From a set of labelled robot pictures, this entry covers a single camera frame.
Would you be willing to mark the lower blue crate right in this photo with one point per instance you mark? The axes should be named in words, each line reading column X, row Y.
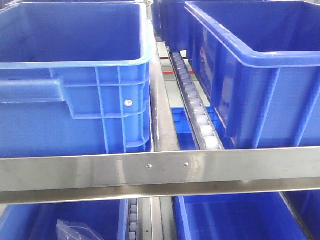
column 252, row 216

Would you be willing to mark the lower blue crate left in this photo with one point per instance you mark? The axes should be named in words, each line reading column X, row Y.
column 107, row 218

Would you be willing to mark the steel front shelf beam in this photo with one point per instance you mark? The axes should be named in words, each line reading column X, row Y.
column 157, row 174

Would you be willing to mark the lower roller track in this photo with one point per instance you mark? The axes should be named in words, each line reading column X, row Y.
column 132, row 222

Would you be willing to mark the large blue crate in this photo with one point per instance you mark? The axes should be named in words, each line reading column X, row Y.
column 259, row 64
column 74, row 79

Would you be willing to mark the large blue crate right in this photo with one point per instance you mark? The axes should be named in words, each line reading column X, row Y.
column 259, row 64

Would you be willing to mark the white roller track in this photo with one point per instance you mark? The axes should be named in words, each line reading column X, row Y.
column 203, row 130

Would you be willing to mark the large blue crate left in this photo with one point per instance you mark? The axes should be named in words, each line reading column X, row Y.
column 74, row 79

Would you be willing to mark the clear plastic bag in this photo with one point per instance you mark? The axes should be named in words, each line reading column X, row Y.
column 67, row 230

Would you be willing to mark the blue crate below rollers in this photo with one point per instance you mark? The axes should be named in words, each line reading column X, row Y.
column 183, row 129

